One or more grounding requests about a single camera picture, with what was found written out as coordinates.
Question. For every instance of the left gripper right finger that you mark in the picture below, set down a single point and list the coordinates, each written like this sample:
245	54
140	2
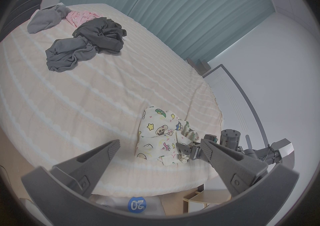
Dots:
227	167

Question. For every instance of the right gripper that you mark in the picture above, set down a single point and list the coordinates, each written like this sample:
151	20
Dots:
196	152

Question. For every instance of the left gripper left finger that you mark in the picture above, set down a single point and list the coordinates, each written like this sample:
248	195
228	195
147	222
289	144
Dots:
95	167

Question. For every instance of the white printed pyjama top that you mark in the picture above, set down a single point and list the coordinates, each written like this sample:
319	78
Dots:
157	137

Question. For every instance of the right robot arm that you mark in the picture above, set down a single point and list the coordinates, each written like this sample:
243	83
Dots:
272	155

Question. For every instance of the bed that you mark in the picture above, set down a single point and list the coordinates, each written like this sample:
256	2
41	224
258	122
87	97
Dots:
100	95

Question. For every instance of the grey bedside table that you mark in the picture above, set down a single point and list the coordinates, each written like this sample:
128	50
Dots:
200	66

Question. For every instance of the black garment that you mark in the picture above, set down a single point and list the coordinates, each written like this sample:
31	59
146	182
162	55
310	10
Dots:
105	35

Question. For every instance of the pink garment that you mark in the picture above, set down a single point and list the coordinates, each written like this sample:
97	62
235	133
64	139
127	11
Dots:
80	17

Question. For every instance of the grey and white garment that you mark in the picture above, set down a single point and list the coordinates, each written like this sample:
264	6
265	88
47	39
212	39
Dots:
42	21

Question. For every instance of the black chest of drawers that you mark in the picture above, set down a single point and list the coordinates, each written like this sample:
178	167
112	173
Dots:
22	10

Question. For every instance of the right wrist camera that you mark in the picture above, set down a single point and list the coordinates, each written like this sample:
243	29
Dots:
210	138

